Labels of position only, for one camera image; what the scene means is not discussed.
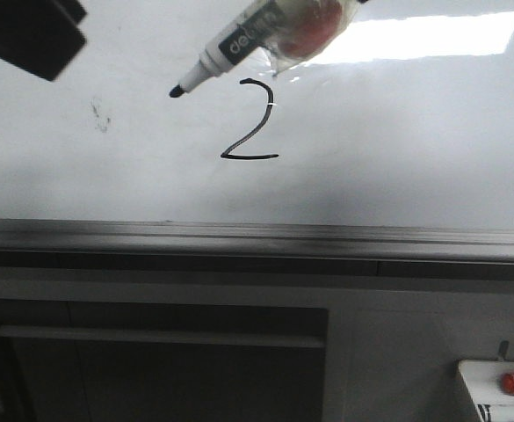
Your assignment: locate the red emergency stop button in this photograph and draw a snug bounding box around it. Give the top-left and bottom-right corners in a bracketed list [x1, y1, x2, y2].
[501, 373, 514, 395]

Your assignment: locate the white black whiteboard marker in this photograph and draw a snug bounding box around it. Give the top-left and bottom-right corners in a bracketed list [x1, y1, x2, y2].
[170, 1, 363, 98]

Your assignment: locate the white control box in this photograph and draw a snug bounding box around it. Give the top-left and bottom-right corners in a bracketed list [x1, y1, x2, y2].
[456, 360, 514, 421]

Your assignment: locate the dark cabinet with white frame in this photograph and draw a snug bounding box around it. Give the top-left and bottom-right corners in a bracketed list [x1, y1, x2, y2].
[0, 300, 329, 421]

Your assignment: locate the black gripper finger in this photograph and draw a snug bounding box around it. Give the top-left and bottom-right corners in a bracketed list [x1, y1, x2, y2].
[0, 0, 87, 81]

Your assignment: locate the white whiteboard with aluminium frame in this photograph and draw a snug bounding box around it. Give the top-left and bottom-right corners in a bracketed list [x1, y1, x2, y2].
[0, 1, 514, 266]

